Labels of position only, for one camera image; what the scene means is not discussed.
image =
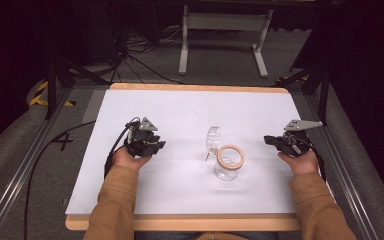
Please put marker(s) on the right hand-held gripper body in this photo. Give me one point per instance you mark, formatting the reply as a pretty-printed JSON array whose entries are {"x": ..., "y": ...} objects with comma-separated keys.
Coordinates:
[{"x": 296, "y": 141}]

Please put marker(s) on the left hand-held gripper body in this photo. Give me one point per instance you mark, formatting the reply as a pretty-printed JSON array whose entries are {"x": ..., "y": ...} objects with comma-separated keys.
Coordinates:
[{"x": 139, "y": 138}]

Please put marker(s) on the clear glass jar hinged lid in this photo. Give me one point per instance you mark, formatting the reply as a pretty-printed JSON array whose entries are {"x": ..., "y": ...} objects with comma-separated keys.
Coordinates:
[{"x": 228, "y": 161}]

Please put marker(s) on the person's right hand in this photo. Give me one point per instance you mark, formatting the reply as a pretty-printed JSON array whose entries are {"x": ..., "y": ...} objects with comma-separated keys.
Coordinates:
[{"x": 300, "y": 163}]

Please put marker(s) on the person's left hand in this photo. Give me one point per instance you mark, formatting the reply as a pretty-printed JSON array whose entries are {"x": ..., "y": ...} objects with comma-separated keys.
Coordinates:
[{"x": 128, "y": 160}]

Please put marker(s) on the white table cover sheet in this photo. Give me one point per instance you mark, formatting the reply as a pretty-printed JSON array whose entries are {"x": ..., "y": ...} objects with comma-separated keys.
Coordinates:
[{"x": 186, "y": 110}]

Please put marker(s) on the black tripod stand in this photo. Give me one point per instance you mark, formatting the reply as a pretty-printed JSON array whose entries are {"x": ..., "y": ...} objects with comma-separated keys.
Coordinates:
[
  {"x": 323, "y": 96},
  {"x": 50, "y": 86}
]

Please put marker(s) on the black floor tape mark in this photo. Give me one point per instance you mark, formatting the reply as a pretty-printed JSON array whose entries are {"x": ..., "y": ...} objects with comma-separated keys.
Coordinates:
[{"x": 63, "y": 140}]

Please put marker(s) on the yellow black floor tape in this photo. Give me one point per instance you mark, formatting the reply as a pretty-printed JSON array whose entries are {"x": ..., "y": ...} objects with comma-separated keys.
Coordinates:
[{"x": 38, "y": 96}]

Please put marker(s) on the white metal stand frame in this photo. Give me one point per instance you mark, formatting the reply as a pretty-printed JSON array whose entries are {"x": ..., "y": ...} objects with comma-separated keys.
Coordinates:
[{"x": 225, "y": 21}]

